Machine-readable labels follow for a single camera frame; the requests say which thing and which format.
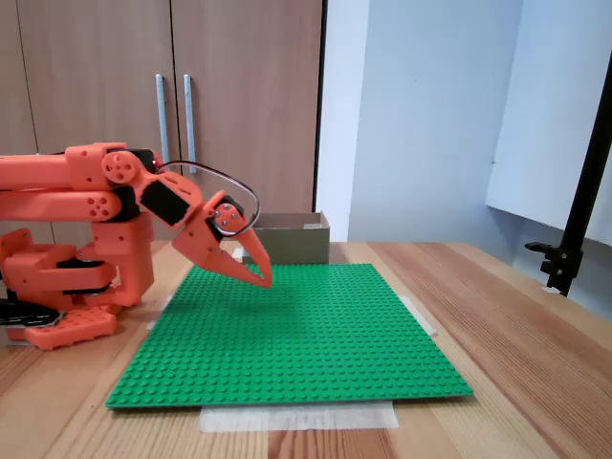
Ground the green lego baseplate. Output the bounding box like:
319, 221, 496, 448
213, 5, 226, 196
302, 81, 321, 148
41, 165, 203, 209
104, 262, 474, 411

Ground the black controller board with cables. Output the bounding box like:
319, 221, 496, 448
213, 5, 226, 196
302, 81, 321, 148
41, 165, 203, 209
0, 298, 66, 331

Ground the brown wooden cabinet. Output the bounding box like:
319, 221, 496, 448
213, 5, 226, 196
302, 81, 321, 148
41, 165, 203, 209
0, 0, 329, 244

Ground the white wall panel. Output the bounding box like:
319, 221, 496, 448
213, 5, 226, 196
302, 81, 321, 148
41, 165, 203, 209
485, 0, 612, 248

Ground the open cardboard box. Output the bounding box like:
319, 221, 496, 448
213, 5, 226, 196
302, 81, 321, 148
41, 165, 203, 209
241, 210, 332, 266

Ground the metal cabinet handle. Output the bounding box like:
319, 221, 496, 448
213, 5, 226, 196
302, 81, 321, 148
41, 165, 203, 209
154, 74, 172, 163
183, 74, 199, 176

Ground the black camera stand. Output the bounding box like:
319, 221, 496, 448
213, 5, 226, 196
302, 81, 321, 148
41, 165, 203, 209
524, 18, 612, 298

